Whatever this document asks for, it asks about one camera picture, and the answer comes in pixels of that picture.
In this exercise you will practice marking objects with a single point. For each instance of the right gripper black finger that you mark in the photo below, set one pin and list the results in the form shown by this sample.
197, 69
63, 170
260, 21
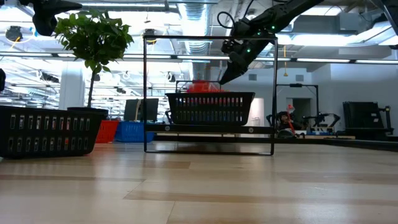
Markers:
234, 68

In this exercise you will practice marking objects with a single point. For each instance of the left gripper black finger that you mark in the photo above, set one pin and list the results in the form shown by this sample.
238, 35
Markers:
68, 5

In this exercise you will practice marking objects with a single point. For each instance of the red plastic basket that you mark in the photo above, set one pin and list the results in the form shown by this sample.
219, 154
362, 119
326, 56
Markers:
109, 132
203, 87

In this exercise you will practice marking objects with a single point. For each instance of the black plastic basket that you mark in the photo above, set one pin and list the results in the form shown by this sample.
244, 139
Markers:
49, 133
211, 108

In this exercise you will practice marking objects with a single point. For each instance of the blue plastic basket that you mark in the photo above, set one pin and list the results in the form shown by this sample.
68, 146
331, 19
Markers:
133, 132

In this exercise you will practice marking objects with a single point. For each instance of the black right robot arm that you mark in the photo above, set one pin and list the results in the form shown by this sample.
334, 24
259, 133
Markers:
280, 15

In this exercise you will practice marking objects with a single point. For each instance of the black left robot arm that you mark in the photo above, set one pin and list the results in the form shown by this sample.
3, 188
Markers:
2, 81

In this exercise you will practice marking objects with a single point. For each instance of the black background robot arm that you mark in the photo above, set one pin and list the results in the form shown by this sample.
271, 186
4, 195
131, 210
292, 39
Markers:
283, 121
323, 118

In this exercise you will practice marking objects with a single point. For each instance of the green leafy plant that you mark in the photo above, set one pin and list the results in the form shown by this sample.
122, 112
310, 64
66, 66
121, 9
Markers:
93, 37

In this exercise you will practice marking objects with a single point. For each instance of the white building column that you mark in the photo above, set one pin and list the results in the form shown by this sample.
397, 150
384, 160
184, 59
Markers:
71, 90

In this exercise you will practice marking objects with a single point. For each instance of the black background monitor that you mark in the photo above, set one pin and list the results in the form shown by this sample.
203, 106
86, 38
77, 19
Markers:
149, 109

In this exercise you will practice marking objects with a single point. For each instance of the black background cart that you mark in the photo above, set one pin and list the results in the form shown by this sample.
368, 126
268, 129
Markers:
360, 118

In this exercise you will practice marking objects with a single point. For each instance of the silver spiral ventilation duct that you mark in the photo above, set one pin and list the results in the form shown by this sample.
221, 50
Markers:
197, 18

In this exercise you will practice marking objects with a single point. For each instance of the black background station frame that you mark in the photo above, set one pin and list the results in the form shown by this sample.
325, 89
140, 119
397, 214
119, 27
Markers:
295, 85

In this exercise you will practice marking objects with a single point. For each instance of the black aluminium table frame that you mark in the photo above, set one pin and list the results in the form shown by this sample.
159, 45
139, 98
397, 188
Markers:
357, 143

